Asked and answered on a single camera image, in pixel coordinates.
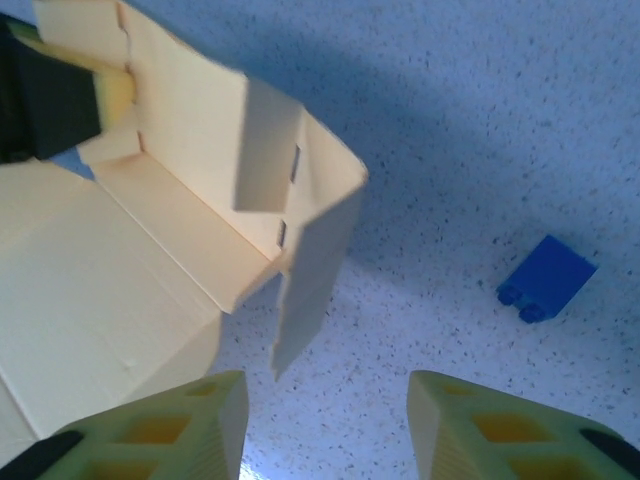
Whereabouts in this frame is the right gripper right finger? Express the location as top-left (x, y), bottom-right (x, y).
top-left (408, 369), bottom-right (640, 480)

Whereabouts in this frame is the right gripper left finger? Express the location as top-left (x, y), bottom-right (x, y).
top-left (0, 369), bottom-right (250, 480)

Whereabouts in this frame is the yellow paper box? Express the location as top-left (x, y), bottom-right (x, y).
top-left (0, 0), bottom-right (370, 441)

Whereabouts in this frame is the blue toy brick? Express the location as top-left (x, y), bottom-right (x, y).
top-left (496, 234), bottom-right (599, 324)

